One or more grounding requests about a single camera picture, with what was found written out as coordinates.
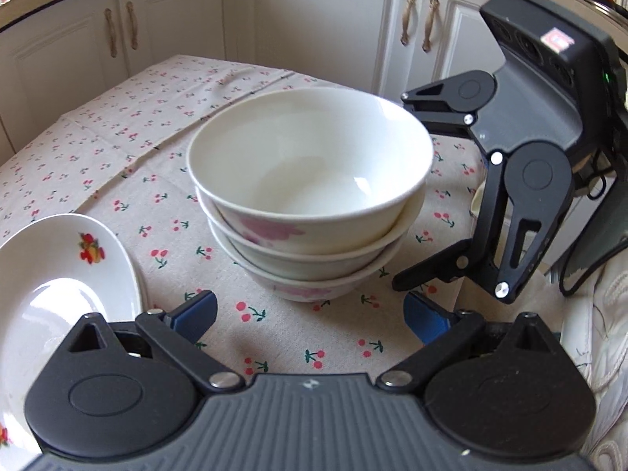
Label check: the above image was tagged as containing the cherry-print tablecloth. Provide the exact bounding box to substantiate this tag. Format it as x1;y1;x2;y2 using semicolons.
0;54;560;378

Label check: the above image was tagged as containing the white pink-flower bowl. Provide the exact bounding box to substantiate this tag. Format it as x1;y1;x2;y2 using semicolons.
196;191;423;282
186;87;434;256
208;218;408;302

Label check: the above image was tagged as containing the bronze cabinet handle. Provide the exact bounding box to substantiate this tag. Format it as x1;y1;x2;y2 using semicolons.
104;8;119;58
126;1;139;50
422;0;440;53
401;0;417;45

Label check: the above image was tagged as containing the black cable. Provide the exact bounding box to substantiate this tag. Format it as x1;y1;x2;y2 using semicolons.
557;147;628;298

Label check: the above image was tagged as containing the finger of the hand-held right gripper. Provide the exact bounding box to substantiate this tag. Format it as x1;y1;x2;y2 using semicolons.
391;154;560;304
401;75;474;139

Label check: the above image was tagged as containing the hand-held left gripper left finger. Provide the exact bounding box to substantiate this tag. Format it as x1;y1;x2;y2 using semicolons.
64;290;246;393

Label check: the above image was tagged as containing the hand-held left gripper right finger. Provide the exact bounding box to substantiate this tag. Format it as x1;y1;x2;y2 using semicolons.
377;292;560;391

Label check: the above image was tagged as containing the white quilted jacket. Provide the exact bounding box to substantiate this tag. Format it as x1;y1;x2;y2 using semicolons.
559;255;628;471

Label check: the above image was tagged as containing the white fruit-print plate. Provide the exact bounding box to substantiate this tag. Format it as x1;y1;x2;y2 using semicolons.
0;213;149;457

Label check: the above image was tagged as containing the white kitchen cabinet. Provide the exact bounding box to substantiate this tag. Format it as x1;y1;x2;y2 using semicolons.
0;0;511;158

